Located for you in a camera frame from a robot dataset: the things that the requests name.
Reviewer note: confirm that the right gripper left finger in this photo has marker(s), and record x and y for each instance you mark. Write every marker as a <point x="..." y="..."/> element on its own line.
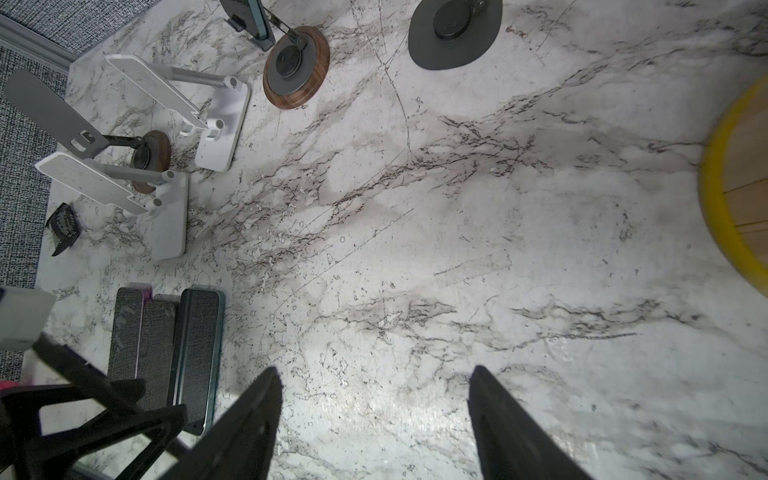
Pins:
<point x="240" y="445"/>

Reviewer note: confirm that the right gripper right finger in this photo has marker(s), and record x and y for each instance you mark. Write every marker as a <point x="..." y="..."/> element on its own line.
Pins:
<point x="510" y="444"/>

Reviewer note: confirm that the black phone grey stand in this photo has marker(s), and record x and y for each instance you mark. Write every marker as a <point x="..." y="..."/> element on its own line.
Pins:
<point x="156" y="352"/>

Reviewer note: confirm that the black phone front white stand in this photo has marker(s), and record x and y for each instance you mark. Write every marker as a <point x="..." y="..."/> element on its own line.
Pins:
<point x="127" y="319"/>

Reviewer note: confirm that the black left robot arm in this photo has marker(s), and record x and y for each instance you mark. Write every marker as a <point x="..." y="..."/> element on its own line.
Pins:
<point x="46" y="430"/>

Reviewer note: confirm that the wooden base grey phone stand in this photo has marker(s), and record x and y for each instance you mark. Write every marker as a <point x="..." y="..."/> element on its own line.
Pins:
<point x="151" y="151"/>

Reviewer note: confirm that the white rear phone stand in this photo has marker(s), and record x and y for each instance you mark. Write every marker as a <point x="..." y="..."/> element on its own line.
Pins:
<point x="219" y="125"/>

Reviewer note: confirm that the grey round base phone stand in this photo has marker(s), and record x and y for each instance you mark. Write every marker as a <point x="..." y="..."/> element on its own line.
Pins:
<point x="447" y="34"/>

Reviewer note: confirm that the black phone wooden base stand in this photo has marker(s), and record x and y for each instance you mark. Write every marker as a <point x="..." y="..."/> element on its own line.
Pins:
<point x="249" y="16"/>

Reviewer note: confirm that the small black packet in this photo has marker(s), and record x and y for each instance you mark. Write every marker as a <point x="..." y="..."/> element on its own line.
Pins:
<point x="64" y="226"/>

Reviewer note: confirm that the yellow rimmed wooden bowl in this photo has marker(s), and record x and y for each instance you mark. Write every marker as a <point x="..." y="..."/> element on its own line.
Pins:
<point x="732" y="185"/>

